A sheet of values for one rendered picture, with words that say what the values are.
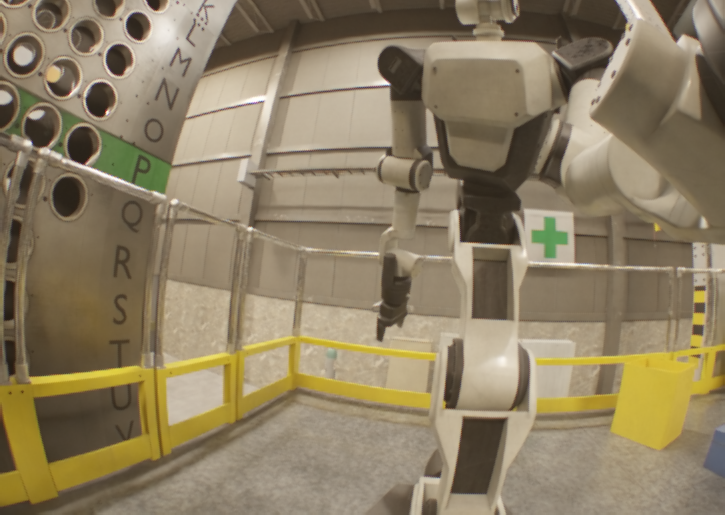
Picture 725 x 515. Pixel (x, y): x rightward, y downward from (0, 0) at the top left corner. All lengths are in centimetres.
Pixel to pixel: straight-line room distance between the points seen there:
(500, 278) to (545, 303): 636
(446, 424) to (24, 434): 107
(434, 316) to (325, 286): 254
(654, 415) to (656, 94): 184
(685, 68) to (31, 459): 126
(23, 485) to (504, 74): 152
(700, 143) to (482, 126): 50
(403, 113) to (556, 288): 656
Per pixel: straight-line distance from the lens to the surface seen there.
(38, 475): 116
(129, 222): 205
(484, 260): 68
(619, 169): 25
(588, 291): 745
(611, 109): 16
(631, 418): 201
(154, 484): 126
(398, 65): 74
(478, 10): 68
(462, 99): 61
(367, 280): 682
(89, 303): 196
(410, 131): 76
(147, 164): 214
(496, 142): 60
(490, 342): 58
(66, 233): 186
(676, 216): 24
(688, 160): 17
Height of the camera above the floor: 78
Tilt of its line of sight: 8 degrees up
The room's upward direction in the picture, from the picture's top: 5 degrees clockwise
